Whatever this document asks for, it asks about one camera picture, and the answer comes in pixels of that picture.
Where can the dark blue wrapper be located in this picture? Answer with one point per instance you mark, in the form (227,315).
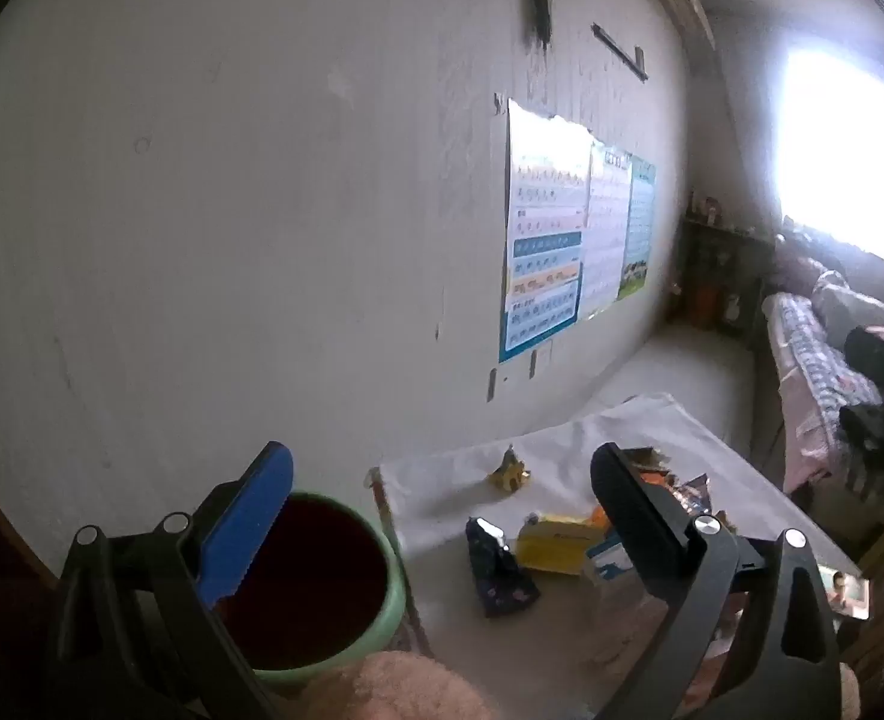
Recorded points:
(498,577)

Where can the yellow cardboard box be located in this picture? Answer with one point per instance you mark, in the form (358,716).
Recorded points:
(554,544)

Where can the phone with lit screen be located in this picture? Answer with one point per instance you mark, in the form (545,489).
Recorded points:
(847,592)

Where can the bright window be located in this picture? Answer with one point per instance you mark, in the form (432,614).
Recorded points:
(839,150)

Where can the grey pillow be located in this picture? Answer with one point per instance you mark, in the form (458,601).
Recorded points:
(854,307)

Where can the white and pink wall poster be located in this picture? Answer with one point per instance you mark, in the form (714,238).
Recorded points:
(607,240)

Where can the black wall bar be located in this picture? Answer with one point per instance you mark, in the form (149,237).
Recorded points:
(618,51)

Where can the small gold wrapper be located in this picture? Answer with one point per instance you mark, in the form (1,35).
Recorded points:
(508,472)

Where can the green bin with red inside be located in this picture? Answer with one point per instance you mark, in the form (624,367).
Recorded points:
(314,577)

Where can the orange container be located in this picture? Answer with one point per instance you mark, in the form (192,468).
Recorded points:
(706,304)

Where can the dark storage shelf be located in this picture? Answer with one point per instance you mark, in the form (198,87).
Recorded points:
(719,262)

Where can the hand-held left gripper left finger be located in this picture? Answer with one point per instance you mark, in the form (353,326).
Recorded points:
(247,525)

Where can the green wall poster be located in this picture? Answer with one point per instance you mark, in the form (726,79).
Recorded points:
(639,232)

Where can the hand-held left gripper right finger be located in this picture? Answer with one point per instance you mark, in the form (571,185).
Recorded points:
(637,517)

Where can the blue and white packet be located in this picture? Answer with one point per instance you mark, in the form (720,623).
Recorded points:
(607,564)

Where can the pink fluffy clothing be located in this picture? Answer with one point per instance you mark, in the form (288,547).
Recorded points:
(404,690)

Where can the white table cloth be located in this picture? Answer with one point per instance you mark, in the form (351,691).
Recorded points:
(449,480)

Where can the orange snack bag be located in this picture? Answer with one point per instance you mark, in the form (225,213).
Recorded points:
(682,495)

